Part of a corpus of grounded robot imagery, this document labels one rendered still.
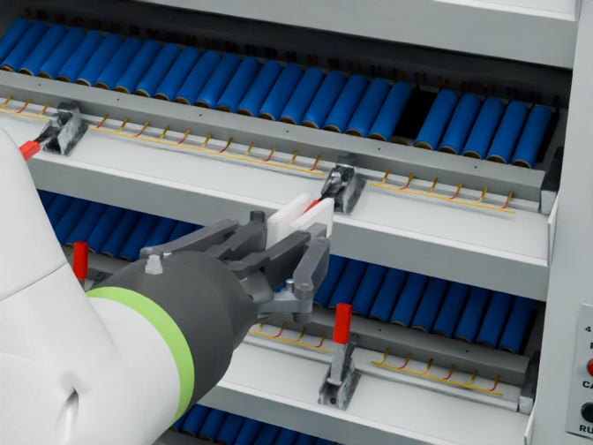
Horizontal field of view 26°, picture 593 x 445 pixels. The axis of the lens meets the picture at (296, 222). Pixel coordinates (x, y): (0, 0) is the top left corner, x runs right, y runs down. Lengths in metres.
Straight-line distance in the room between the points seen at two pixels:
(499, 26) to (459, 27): 0.03
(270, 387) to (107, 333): 0.51
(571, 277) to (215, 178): 0.31
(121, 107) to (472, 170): 0.32
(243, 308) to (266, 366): 0.38
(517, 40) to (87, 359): 0.43
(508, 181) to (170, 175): 0.29
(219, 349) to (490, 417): 0.42
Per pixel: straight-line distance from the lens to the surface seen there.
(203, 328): 0.75
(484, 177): 1.03
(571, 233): 0.98
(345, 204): 1.03
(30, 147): 1.12
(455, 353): 1.15
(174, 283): 0.75
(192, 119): 1.11
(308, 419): 1.17
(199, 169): 1.10
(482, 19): 0.93
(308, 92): 1.12
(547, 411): 1.07
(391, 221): 1.03
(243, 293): 0.81
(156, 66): 1.18
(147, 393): 0.69
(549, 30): 0.92
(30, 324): 0.64
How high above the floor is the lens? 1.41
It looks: 29 degrees down
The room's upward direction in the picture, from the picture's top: straight up
